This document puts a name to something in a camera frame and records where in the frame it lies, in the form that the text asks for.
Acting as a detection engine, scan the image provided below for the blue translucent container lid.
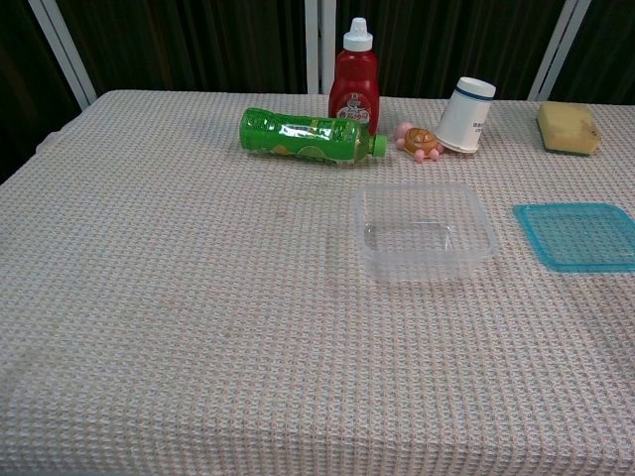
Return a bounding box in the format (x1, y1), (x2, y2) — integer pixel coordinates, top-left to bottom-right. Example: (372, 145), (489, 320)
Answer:
(511, 201), (635, 274)

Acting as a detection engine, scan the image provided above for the clear plastic food container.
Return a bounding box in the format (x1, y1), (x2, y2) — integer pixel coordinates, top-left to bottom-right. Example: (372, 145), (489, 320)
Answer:
(351, 181), (501, 284)

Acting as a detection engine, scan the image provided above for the pink waffle-weave tablecloth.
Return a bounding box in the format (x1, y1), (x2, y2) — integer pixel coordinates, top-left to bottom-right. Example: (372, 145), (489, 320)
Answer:
(0, 88), (635, 476)

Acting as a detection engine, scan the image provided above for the green plastic drink bottle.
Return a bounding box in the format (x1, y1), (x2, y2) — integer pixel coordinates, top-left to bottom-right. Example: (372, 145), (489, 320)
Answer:
(239, 106), (389, 168)

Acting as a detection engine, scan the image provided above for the pink orange turtle toy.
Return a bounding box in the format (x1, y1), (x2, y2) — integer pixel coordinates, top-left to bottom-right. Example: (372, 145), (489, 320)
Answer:
(394, 120), (445, 164)

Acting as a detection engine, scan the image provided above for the red ketchup squeeze bottle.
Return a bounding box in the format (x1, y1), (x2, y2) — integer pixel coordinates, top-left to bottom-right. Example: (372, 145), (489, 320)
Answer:
(327, 17), (382, 136)

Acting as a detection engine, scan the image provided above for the white paper cup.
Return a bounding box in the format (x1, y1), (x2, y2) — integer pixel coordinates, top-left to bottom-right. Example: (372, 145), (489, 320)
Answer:
(435, 76), (497, 154)

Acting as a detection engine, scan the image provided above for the dark ribbed backdrop panel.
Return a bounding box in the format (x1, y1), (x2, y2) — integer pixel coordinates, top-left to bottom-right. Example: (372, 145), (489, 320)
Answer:
(548, 0), (635, 105)
(331, 0), (570, 100)
(0, 0), (83, 184)
(52, 0), (309, 95)

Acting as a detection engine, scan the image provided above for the yellow sponge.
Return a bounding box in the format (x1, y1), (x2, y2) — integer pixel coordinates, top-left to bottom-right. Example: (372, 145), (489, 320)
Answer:
(537, 101), (604, 158)

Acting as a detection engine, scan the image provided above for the white frame post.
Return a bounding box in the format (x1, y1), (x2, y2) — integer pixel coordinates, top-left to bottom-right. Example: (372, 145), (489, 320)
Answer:
(304, 0), (336, 95)
(527, 0), (594, 102)
(27, 0), (98, 110)

